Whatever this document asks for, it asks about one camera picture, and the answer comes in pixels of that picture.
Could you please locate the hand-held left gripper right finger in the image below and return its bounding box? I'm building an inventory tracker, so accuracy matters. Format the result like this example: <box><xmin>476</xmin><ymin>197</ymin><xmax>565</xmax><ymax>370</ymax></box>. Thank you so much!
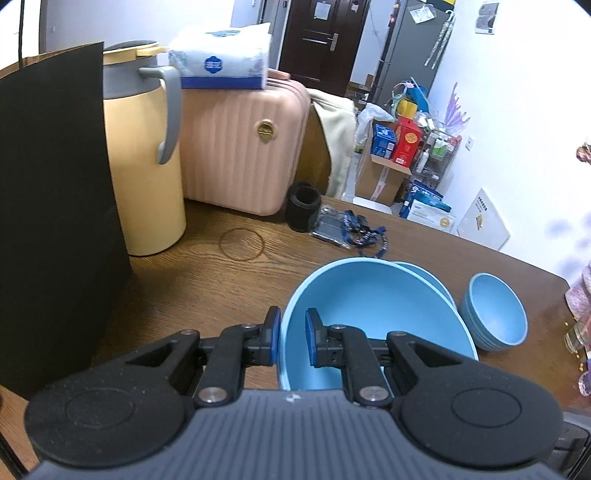
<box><xmin>305</xmin><ymin>308</ymin><xmax>455</xmax><ymax>409</ymax></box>

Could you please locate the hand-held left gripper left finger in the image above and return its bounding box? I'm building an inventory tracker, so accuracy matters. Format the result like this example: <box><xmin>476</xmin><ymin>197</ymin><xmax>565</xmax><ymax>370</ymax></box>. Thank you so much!
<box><xmin>124</xmin><ymin>306</ymin><xmax>282</xmax><ymax>409</ymax></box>

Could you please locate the blue bowl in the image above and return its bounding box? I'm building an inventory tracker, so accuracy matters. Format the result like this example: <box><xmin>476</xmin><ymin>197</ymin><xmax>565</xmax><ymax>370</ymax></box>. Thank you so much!
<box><xmin>392</xmin><ymin>261</ymin><xmax>459</xmax><ymax>315</ymax></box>
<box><xmin>459</xmin><ymin>273</ymin><xmax>528</xmax><ymax>352</ymax></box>
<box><xmin>276</xmin><ymin>258</ymin><xmax>479</xmax><ymax>393</ymax></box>

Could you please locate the clear drinking glass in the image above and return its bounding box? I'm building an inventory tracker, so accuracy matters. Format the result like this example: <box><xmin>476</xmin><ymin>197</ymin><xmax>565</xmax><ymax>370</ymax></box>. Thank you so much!
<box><xmin>563</xmin><ymin>320</ymin><xmax>591</xmax><ymax>356</ymax></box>

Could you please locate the clear plastic badge pouch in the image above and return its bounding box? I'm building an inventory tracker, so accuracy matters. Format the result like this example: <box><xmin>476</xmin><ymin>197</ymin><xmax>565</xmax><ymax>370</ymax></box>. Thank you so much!
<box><xmin>311</xmin><ymin>207</ymin><xmax>356</xmax><ymax>250</ymax></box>

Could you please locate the black cup sleeve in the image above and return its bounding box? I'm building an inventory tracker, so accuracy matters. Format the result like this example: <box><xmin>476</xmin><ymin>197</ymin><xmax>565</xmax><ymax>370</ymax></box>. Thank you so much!
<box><xmin>285</xmin><ymin>181</ymin><xmax>321</xmax><ymax>233</ymax></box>

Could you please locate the white bathroom scale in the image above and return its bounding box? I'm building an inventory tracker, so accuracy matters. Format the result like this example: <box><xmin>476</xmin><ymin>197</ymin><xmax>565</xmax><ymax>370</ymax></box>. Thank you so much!
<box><xmin>353</xmin><ymin>196</ymin><xmax>393</xmax><ymax>215</ymax></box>

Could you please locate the speckled purple vase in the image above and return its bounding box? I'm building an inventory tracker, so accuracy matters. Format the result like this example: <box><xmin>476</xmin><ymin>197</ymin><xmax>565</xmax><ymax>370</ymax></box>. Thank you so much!
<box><xmin>566</xmin><ymin>261</ymin><xmax>591</xmax><ymax>319</ymax></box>

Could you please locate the white green pet food bag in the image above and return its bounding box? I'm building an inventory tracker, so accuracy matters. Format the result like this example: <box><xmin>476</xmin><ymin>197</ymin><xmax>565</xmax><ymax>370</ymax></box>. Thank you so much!
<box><xmin>407</xmin><ymin>199</ymin><xmax>458</xmax><ymax>234</ymax></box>

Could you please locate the cardboard box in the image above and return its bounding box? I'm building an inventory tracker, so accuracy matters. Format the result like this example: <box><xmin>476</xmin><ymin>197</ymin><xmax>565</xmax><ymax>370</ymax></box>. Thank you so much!
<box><xmin>355</xmin><ymin>150</ymin><xmax>413</xmax><ymax>206</ymax></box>

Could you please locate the blue pet food bag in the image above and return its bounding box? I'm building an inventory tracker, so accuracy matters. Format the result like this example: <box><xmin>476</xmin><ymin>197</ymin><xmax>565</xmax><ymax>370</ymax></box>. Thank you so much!
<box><xmin>399</xmin><ymin>181</ymin><xmax>445</xmax><ymax>219</ymax></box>

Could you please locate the wooden chair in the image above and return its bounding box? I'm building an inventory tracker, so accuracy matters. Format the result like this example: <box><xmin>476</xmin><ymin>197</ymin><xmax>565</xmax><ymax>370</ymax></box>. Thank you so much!
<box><xmin>295</xmin><ymin>105</ymin><xmax>334</xmax><ymax>197</ymax></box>

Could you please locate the pink suitcase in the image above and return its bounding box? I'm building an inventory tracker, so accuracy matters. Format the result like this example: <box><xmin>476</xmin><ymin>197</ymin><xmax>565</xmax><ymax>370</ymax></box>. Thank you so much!
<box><xmin>178</xmin><ymin>69</ymin><xmax>311</xmax><ymax>217</ymax></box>

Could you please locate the beige jacket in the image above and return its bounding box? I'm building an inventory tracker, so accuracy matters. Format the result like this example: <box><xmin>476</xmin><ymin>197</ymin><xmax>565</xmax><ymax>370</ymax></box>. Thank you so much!
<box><xmin>307</xmin><ymin>88</ymin><xmax>357</xmax><ymax>199</ymax></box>

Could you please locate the yellow thermos jug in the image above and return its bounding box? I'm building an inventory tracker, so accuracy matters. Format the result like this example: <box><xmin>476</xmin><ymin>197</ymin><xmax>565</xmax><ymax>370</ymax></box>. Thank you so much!
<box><xmin>102</xmin><ymin>41</ymin><xmax>188</xmax><ymax>257</ymax></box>

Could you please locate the white panel board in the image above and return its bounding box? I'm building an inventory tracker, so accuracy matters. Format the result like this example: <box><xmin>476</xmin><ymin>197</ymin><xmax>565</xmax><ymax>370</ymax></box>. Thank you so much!
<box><xmin>457</xmin><ymin>188</ymin><xmax>511</xmax><ymax>251</ymax></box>

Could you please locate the blue box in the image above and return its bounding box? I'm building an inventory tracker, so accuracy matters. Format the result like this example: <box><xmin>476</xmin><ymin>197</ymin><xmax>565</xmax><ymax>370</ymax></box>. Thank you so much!
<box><xmin>370</xmin><ymin>124</ymin><xmax>398</xmax><ymax>158</ymax></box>

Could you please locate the white plastic bag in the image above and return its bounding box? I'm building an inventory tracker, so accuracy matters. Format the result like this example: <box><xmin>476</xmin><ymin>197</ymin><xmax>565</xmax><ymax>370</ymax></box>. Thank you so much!
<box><xmin>355</xmin><ymin>102</ymin><xmax>398</xmax><ymax>153</ymax></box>

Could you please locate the black paper bag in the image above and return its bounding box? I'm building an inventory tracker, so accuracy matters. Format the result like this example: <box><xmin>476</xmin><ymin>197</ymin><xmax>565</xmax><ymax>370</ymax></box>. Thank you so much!
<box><xmin>0</xmin><ymin>0</ymin><xmax>136</xmax><ymax>403</ymax></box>

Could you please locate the purple wings decoration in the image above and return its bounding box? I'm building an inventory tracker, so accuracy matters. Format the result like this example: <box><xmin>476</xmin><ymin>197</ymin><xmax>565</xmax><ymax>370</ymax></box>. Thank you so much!
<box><xmin>436</xmin><ymin>82</ymin><xmax>472</xmax><ymax>134</ymax></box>

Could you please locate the white blue tissue pack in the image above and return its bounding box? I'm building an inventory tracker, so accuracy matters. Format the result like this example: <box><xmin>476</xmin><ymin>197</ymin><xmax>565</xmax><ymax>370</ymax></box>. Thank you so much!
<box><xmin>167</xmin><ymin>23</ymin><xmax>272</xmax><ymax>90</ymax></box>

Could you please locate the dark brown door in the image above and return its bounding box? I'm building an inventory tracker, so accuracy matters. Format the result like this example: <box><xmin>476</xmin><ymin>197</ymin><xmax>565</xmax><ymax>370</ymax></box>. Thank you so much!
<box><xmin>279</xmin><ymin>0</ymin><xmax>370</xmax><ymax>97</ymax></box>

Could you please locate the grey refrigerator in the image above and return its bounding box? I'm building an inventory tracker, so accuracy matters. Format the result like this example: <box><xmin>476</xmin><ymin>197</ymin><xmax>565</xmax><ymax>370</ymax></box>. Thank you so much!
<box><xmin>372</xmin><ymin>0</ymin><xmax>455</xmax><ymax>107</ymax></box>

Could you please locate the folded umbrella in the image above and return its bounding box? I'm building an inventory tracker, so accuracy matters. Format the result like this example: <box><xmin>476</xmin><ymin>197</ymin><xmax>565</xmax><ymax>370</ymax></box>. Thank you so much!
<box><xmin>425</xmin><ymin>10</ymin><xmax>457</xmax><ymax>70</ymax></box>

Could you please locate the blue lanyard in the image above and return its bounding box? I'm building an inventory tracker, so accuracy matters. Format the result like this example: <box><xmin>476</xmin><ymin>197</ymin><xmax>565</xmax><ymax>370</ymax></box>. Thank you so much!
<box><xmin>342</xmin><ymin>210</ymin><xmax>389</xmax><ymax>259</ymax></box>

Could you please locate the wire rack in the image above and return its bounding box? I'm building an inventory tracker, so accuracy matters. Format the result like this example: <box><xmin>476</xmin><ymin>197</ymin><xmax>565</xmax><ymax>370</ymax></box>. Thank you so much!
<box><xmin>413</xmin><ymin>115</ymin><xmax>462</xmax><ymax>195</ymax></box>

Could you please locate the wall picture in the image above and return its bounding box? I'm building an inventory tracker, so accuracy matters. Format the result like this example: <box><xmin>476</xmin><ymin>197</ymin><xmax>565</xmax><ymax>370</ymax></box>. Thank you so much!
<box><xmin>475</xmin><ymin>1</ymin><xmax>500</xmax><ymax>35</ymax></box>

